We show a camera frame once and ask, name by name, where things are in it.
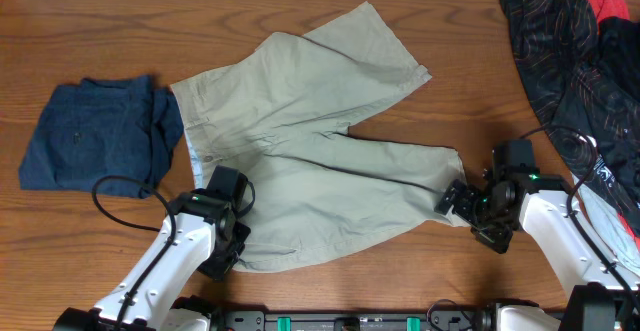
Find khaki green shorts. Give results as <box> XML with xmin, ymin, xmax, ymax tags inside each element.
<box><xmin>172</xmin><ymin>3</ymin><xmax>464</xmax><ymax>273</ymax></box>

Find folded dark blue shorts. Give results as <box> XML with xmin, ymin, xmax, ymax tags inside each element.
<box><xmin>19</xmin><ymin>75</ymin><xmax>184</xmax><ymax>199</ymax></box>

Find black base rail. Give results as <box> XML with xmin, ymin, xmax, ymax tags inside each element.
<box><xmin>211</xmin><ymin>302</ymin><xmax>477</xmax><ymax>331</ymax></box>

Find white grey garment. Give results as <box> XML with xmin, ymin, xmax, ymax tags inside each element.
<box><xmin>579</xmin><ymin>185</ymin><xmax>639</xmax><ymax>269</ymax></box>

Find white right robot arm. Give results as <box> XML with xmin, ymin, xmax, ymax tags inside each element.
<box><xmin>436</xmin><ymin>174</ymin><xmax>639</xmax><ymax>330</ymax></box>

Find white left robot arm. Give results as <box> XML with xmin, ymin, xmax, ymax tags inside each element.
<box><xmin>53</xmin><ymin>189</ymin><xmax>250</xmax><ymax>331</ymax></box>

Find black patterned garment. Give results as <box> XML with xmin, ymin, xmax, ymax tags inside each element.
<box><xmin>499</xmin><ymin>0</ymin><xmax>639</xmax><ymax>234</ymax></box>

